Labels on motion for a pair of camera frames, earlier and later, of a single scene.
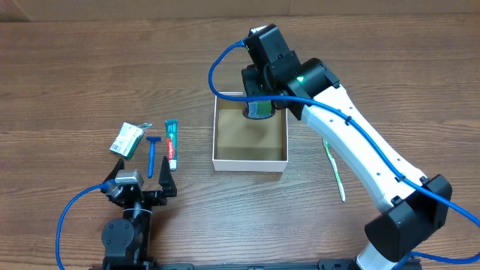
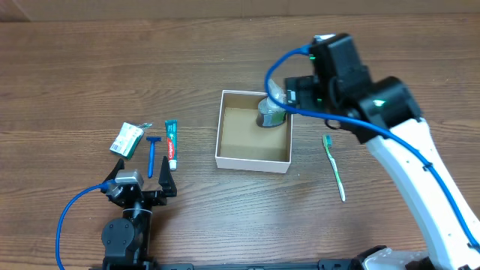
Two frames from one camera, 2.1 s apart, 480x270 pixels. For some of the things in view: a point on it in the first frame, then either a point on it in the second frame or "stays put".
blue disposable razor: [152, 139] stays put
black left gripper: [146, 196] stays put
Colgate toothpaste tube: [171, 129] stays put
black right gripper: [251, 79] → [298, 92]
